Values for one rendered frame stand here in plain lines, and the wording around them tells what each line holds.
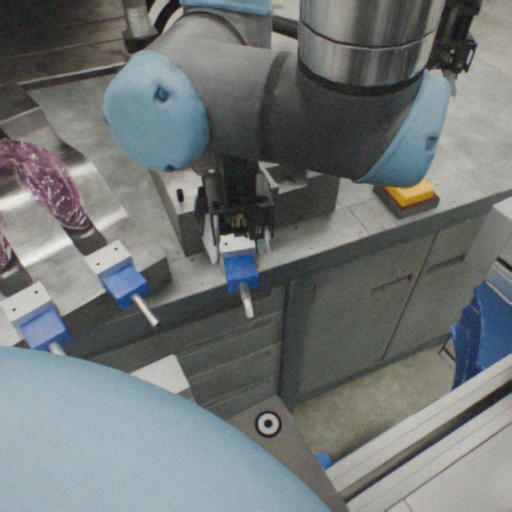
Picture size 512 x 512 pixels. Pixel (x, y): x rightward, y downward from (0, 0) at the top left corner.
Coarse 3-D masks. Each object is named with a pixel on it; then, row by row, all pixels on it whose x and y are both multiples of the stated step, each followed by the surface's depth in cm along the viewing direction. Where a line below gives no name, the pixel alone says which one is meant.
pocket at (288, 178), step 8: (272, 168) 68; (280, 168) 69; (288, 168) 69; (296, 168) 70; (272, 176) 69; (280, 176) 70; (288, 176) 70; (296, 176) 70; (304, 176) 68; (280, 184) 69; (288, 184) 69; (296, 184) 69; (304, 184) 67; (280, 192) 66
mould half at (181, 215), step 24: (264, 168) 67; (168, 192) 64; (192, 192) 64; (288, 192) 66; (312, 192) 69; (336, 192) 71; (168, 216) 72; (192, 216) 62; (288, 216) 70; (312, 216) 73; (192, 240) 66
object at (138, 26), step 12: (132, 0) 106; (144, 0) 108; (132, 12) 108; (144, 12) 110; (132, 24) 111; (144, 24) 111; (132, 36) 113; (144, 36) 113; (156, 36) 114; (132, 48) 114; (144, 48) 113
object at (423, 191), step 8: (424, 184) 73; (392, 192) 74; (400, 192) 72; (408, 192) 72; (416, 192) 72; (424, 192) 72; (432, 192) 73; (400, 200) 72; (408, 200) 72; (416, 200) 73
